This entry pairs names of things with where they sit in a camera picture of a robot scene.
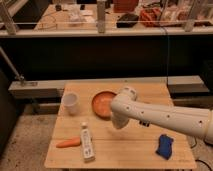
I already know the white squeeze bottle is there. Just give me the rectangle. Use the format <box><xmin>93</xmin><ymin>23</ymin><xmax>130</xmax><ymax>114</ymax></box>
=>
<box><xmin>80</xmin><ymin>122</ymin><xmax>95</xmax><ymax>162</ymax></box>

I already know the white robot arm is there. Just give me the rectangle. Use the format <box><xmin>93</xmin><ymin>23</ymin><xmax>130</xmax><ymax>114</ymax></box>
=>
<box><xmin>110</xmin><ymin>87</ymin><xmax>213</xmax><ymax>145</ymax></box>

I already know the orange ceramic bowl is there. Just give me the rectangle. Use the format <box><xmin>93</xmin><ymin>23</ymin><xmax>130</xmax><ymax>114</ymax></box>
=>
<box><xmin>91</xmin><ymin>91</ymin><xmax>116</xmax><ymax>119</ymax></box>

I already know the white plastic cup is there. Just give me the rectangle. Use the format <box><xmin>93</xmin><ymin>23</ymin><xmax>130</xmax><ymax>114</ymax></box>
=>
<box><xmin>61</xmin><ymin>93</ymin><xmax>78</xmax><ymax>115</ymax></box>

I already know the orange carrot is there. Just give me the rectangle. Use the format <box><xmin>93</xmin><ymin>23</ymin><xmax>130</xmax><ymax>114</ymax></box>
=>
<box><xmin>56</xmin><ymin>137</ymin><xmax>81</xmax><ymax>148</ymax></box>

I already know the black pouch on bench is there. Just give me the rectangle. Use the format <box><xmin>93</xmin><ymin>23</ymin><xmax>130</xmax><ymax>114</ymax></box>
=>
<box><xmin>116</xmin><ymin>13</ymin><xmax>139</xmax><ymax>28</ymax></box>

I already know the grey shelf beam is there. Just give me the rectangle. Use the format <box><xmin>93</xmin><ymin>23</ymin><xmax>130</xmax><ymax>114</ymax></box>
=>
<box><xmin>9</xmin><ymin>75</ymin><xmax>209</xmax><ymax>99</ymax></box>

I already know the red tool on bench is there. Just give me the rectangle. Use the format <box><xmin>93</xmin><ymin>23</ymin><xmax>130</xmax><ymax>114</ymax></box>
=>
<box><xmin>139</xmin><ymin>8</ymin><xmax>161</xmax><ymax>27</ymax></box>

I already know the blue crumpled cloth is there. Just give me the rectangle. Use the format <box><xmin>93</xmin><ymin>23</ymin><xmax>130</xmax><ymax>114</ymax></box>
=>
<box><xmin>156</xmin><ymin>134</ymin><xmax>173</xmax><ymax>160</ymax></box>

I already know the metal clamp rod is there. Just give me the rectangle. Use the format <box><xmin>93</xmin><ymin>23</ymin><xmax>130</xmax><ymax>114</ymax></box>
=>
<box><xmin>0</xmin><ymin>46</ymin><xmax>38</xmax><ymax>88</ymax></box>

